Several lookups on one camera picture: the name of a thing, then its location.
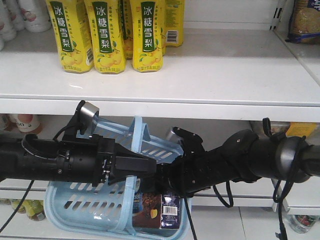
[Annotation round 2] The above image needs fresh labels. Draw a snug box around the yellow drink bottle rear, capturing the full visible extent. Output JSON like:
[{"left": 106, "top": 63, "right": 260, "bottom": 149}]
[{"left": 164, "top": 0, "right": 185, "bottom": 47}]

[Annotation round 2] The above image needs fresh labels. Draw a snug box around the white upper shelf board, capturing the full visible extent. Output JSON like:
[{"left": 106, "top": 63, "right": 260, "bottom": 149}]
[{"left": 0, "top": 29, "right": 320, "bottom": 122}]

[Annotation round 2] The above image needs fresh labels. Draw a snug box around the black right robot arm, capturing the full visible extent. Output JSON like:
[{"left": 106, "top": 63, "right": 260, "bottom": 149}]
[{"left": 155, "top": 118, "right": 320, "bottom": 197}]

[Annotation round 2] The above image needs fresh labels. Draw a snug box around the jar bottom left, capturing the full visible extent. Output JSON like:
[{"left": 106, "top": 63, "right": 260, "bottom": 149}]
[{"left": 17, "top": 199, "right": 46, "bottom": 222}]

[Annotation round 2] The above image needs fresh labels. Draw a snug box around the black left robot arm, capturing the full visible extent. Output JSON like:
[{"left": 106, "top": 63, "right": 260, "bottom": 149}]
[{"left": 0, "top": 134, "right": 157, "bottom": 187}]

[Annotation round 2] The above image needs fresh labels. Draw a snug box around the light blue plastic basket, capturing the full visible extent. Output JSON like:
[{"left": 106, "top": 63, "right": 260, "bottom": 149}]
[{"left": 44, "top": 116, "right": 190, "bottom": 240}]

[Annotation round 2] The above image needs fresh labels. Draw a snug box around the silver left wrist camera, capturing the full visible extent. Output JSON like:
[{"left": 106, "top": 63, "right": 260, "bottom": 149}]
[{"left": 75, "top": 100, "right": 100, "bottom": 135}]

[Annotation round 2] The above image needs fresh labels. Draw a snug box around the yellow snack packet lower shelf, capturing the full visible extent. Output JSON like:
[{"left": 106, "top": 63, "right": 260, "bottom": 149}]
[{"left": 271, "top": 121, "right": 320, "bottom": 142}]

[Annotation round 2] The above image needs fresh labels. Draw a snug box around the chocolate cookie box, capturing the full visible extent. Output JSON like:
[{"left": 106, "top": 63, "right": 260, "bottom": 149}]
[{"left": 132, "top": 191, "right": 180, "bottom": 230}]

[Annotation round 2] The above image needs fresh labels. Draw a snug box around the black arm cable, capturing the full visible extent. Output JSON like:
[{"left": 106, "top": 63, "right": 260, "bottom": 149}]
[{"left": 0, "top": 179, "right": 35, "bottom": 232}]

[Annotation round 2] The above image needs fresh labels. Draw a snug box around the white peach drink bottle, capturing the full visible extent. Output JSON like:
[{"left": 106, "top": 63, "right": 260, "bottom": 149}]
[{"left": 18, "top": 0, "right": 52, "bottom": 33}]

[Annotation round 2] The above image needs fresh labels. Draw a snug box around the glass jar bottom right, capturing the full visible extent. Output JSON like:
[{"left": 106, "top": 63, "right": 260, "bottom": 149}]
[{"left": 289, "top": 215, "right": 320, "bottom": 234}]

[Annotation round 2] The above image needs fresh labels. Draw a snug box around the yellow pear drink bottle middle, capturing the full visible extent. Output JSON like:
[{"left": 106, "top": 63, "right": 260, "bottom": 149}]
[{"left": 84, "top": 0, "right": 126, "bottom": 74}]

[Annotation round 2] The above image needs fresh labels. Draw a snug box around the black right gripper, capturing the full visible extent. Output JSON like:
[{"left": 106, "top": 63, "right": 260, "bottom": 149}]
[{"left": 152, "top": 126, "right": 241, "bottom": 198}]

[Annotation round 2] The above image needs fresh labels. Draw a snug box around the yellow pear drink bottle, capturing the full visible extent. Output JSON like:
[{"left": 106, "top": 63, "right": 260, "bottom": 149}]
[
  {"left": 45, "top": 0, "right": 94, "bottom": 74},
  {"left": 84, "top": 0, "right": 126, "bottom": 74},
  {"left": 130, "top": 0, "right": 164, "bottom": 73}
]

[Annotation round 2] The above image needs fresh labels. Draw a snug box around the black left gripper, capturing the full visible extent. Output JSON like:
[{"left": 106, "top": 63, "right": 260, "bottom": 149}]
[{"left": 61, "top": 134, "right": 157, "bottom": 187}]

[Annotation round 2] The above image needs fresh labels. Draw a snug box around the yellow pear drink bottle right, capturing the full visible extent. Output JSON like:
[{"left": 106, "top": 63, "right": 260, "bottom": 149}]
[{"left": 130, "top": 0, "right": 164, "bottom": 73}]

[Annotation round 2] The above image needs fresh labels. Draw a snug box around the yellow pear drink bottle left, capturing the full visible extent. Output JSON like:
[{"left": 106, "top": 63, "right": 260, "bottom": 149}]
[{"left": 45, "top": 0, "right": 94, "bottom": 74}]

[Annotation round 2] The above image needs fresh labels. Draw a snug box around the peach label bottle lower shelf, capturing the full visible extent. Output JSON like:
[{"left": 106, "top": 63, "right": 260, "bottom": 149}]
[{"left": 9, "top": 114, "right": 42, "bottom": 134}]

